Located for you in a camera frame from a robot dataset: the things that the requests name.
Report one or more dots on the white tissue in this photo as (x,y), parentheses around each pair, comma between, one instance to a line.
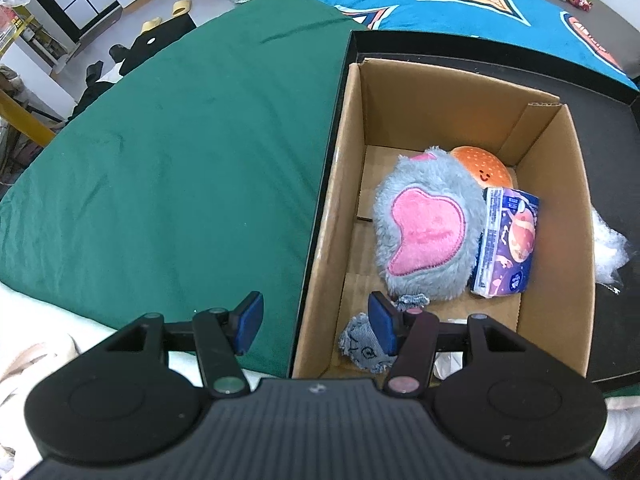
(447,365)

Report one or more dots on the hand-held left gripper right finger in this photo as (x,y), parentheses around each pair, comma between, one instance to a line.
(382,322)

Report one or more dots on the blue printed blanket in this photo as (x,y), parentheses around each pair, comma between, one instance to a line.
(450,5)

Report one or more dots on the black shoe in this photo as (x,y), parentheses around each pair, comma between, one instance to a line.
(94,72)
(118,52)

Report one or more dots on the black shallow tray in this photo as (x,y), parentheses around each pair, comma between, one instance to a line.
(617,160)

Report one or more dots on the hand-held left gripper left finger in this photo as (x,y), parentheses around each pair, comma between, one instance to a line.
(248,322)

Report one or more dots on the yellow wooden frame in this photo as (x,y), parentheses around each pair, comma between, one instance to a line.
(25,120)

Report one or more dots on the black clothing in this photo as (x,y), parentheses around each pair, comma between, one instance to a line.
(97,97)

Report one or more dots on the white fluffy stuffing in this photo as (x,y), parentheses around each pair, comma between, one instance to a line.
(607,250)

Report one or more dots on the white blanket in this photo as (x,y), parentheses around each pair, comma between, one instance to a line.
(25,340)

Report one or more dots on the purple tissue packet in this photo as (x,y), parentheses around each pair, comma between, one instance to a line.
(507,245)

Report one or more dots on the black bag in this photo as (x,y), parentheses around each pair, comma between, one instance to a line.
(157,42)

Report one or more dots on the denim plush toy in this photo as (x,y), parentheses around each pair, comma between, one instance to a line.
(360,342)

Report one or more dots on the red white snack pack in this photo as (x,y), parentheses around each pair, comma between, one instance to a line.
(580,1)

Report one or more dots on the brown cardboard box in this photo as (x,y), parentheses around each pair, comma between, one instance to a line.
(565,240)

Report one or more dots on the grey low table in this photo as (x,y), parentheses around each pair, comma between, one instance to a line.
(617,25)

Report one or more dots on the orange plush burger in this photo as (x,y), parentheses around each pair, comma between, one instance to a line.
(487,170)

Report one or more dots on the green blanket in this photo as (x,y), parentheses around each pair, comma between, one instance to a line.
(175,170)

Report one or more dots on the black framed glass door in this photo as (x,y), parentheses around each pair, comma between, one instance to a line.
(75,0)

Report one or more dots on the grey plush paw pink pad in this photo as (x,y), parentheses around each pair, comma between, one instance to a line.
(425,230)

